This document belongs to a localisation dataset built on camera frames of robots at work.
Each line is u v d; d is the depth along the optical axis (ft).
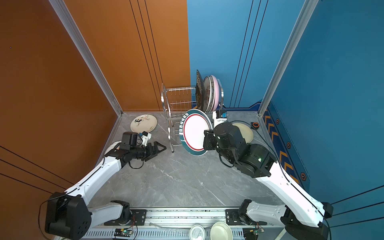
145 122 3.69
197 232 2.11
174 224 2.38
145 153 2.33
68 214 1.29
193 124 2.08
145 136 2.52
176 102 2.90
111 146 3.26
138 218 2.43
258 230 2.28
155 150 2.34
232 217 2.38
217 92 2.34
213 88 2.32
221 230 2.29
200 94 2.85
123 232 2.32
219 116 1.61
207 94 2.33
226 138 1.29
